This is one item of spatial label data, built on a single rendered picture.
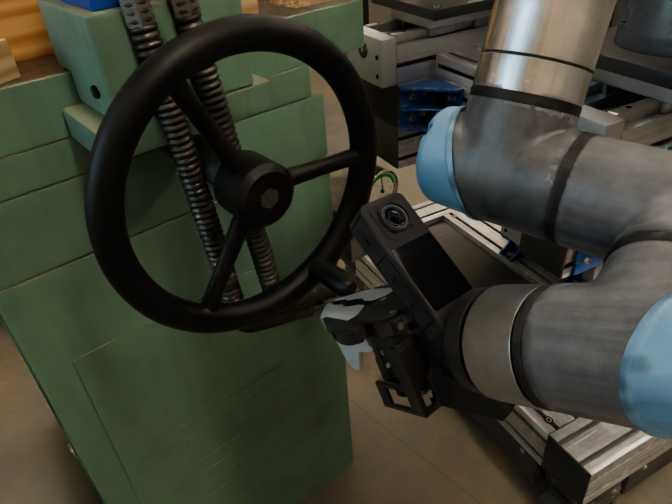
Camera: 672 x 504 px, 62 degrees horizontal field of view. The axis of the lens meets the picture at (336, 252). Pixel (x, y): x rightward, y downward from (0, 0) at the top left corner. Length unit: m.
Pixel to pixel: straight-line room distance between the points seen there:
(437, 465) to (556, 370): 0.96
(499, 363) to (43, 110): 0.46
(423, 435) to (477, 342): 0.96
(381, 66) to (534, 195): 0.76
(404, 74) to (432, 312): 0.79
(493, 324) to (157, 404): 0.57
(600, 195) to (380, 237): 0.14
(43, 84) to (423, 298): 0.40
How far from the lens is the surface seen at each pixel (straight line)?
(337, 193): 0.88
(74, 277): 0.67
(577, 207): 0.37
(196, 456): 0.93
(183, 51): 0.43
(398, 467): 1.26
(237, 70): 0.56
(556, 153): 0.38
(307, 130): 0.75
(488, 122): 0.39
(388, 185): 0.80
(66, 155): 0.62
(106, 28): 0.51
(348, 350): 0.51
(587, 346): 0.30
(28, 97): 0.60
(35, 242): 0.64
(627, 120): 0.79
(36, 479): 1.45
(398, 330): 0.41
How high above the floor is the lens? 1.04
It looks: 35 degrees down
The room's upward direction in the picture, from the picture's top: 5 degrees counter-clockwise
